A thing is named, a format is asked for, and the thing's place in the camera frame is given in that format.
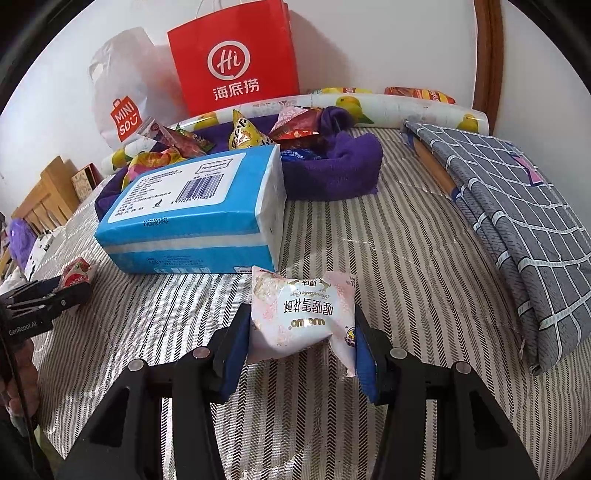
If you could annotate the white Miniso plastic bag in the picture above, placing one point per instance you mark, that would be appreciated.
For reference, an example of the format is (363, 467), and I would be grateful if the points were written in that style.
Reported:
(133, 80)

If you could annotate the red Haidilao paper bag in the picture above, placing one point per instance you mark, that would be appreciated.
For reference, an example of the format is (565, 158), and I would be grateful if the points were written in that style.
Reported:
(240, 54)

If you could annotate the blue tissue pack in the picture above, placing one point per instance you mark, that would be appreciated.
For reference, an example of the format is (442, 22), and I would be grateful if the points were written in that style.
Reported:
(216, 214)

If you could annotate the panda snack bag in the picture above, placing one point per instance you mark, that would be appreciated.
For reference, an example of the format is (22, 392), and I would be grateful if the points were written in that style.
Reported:
(287, 116)

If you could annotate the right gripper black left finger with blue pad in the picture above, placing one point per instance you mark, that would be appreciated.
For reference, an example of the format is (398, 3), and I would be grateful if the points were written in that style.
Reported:
(121, 439)

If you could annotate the orange chips bag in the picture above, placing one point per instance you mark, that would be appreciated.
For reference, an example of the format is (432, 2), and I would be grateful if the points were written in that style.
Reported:
(420, 93)

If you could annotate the grey checked folded bedding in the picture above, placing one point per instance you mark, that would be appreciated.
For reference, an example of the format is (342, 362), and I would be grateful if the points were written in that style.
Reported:
(537, 242)

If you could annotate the wooden headboard furniture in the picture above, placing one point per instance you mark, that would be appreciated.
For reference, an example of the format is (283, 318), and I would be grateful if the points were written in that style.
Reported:
(52, 201)

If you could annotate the brown wooden door frame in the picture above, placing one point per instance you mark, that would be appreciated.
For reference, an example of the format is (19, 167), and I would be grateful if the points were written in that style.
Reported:
(489, 58)

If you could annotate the person's left hand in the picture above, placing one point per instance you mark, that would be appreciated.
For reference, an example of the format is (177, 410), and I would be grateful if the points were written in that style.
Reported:
(23, 389)

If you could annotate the dark blue snack packet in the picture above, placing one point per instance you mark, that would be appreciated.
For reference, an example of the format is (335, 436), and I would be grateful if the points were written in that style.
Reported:
(298, 154)

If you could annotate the yellow chips bag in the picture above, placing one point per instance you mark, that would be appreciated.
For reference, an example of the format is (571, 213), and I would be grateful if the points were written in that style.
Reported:
(340, 90)

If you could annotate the brown patterned box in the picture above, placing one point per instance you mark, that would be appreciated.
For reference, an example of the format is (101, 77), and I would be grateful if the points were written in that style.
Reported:
(85, 180)

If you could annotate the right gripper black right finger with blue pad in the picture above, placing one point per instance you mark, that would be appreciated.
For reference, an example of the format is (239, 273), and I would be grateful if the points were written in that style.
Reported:
(475, 439)

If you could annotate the clear red snack bag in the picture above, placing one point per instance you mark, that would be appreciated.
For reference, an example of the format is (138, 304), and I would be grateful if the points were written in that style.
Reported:
(187, 146)

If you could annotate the purple garment on floor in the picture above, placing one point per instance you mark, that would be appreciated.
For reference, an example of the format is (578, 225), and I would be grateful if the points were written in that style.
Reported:
(21, 241)

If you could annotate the striped mattress cover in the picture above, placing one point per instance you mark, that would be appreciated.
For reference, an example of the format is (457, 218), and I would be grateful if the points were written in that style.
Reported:
(423, 278)

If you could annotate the white pink nougat packet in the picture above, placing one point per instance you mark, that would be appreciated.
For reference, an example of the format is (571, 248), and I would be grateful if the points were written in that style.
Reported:
(290, 315)

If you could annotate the white spotted cloth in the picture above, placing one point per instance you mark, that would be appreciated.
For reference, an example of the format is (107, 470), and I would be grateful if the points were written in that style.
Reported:
(43, 247)

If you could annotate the green snack bag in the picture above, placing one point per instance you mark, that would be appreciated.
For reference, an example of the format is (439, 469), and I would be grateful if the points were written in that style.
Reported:
(204, 144)

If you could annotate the yellow pink snack bag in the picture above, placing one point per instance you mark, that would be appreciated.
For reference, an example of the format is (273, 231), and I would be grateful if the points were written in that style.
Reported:
(147, 161)

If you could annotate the strawberry snack packet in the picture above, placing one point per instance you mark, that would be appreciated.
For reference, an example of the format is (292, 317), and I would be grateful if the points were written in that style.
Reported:
(76, 272)

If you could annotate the purple cloth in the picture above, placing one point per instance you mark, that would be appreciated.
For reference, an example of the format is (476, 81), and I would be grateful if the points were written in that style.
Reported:
(348, 166)

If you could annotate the red snack packet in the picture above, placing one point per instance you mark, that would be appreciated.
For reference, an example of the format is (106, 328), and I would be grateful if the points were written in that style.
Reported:
(303, 133)

